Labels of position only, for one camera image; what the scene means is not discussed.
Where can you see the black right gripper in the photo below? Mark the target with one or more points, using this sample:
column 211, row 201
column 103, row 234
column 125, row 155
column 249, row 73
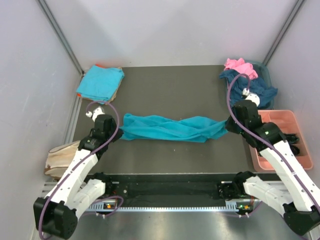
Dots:
column 229, row 126

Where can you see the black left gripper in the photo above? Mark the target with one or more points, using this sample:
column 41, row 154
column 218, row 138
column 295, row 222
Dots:
column 119, row 134

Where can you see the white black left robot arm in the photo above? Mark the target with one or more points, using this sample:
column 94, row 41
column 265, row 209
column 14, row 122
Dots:
column 57, row 214

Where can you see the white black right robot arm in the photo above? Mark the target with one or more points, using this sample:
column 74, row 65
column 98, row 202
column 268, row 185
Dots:
column 300, row 208

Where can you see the pink compartment tray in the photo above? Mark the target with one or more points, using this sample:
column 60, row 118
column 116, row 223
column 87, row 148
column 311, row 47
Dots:
column 286, row 121

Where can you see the teal plastic basket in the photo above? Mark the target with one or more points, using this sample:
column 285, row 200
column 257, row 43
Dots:
column 262, row 72

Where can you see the pink t shirt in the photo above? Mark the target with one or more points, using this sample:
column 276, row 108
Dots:
column 241, row 66

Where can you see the beige cloth bag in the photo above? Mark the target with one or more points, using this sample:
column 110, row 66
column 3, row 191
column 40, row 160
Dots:
column 59, row 159

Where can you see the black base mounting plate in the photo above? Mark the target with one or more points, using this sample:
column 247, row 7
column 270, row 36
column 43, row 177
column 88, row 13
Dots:
column 171, row 190

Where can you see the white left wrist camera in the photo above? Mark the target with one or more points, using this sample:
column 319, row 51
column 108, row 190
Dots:
column 95, row 113

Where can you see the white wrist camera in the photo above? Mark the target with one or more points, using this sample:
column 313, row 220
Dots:
column 95, row 113
column 247, row 95

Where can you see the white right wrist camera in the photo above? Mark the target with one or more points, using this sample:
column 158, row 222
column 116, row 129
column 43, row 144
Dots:
column 247, row 95

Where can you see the white slotted cable duct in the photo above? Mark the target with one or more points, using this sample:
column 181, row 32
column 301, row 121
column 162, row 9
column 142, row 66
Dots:
column 108, row 206

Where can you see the aluminium frame rail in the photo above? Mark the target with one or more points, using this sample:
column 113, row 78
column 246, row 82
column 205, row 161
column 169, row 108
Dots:
column 43, row 5

